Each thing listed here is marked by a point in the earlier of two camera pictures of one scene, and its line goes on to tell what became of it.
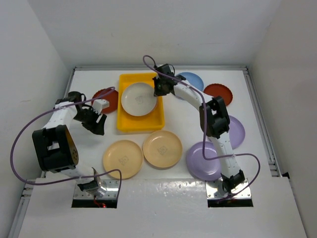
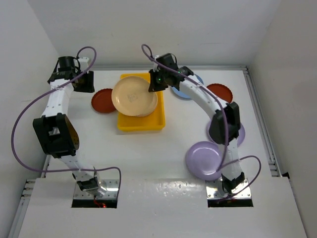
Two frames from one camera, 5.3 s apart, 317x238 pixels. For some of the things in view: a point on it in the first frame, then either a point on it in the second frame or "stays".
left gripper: [95, 127] -> [88, 87]
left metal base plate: [111, 192] stays
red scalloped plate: [112, 97] stays
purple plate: [200, 168] stays
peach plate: [162, 148] -> [146, 102]
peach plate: [124, 155] -> [131, 96]
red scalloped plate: [217, 89] stays
